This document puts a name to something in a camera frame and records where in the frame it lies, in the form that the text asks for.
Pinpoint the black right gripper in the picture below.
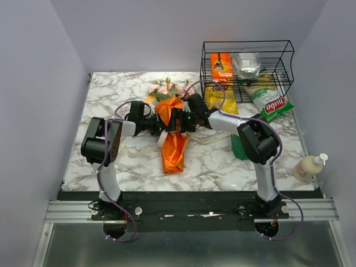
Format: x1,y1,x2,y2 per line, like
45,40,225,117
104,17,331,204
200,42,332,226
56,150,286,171
165,108,197,135

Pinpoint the orange wrapping paper sheet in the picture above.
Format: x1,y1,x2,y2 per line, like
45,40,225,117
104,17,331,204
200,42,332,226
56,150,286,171
154,97,189,174

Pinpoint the pink fake flower bunch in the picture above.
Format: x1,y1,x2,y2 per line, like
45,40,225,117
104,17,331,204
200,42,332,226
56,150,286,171
177,80,196,97

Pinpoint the cream printed ribbon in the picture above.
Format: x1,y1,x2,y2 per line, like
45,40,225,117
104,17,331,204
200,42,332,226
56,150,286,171
118,132,231,159

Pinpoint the green brown snack bag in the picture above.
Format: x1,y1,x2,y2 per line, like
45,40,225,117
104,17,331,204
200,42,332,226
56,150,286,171
231,134,248,160

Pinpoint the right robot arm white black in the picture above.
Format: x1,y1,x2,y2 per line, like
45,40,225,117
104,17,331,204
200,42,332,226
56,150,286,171
159,93,282,218

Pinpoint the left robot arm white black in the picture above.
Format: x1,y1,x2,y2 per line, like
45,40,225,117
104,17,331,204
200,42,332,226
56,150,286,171
81,100,166,220

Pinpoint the yellow lays chip bag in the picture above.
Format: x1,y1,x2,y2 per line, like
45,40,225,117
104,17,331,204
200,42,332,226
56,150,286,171
205,83,239,115

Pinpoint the orange razor package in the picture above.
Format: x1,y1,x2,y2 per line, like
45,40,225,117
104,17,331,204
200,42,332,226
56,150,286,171
210,53,234,82

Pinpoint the silver foil packet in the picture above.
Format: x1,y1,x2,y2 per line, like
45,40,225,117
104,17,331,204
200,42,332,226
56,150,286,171
231,52,261,80

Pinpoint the green white cassava chip bag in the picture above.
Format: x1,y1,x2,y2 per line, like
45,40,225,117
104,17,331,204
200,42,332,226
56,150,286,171
243,68,294,122

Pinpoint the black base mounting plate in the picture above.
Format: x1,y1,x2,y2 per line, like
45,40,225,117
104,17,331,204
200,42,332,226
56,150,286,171
58,191,324,238

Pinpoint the cream lotion pump bottle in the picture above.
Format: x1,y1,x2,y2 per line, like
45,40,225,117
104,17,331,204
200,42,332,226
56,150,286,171
293,153,328,181

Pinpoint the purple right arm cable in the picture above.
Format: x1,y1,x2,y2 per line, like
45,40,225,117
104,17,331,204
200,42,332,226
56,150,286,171
183,80,304,241

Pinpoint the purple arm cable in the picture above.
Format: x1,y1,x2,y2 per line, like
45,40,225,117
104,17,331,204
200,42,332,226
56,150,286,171
183,80,304,241
96,100,139,243

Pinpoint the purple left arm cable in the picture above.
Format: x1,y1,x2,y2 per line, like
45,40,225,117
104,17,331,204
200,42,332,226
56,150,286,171
96,100,139,243

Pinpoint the black wire basket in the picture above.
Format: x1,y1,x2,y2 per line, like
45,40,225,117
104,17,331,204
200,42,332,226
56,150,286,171
200,40,295,103

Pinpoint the aluminium frame rail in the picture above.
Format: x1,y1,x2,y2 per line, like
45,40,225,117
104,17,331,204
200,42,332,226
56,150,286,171
33,198,353,266

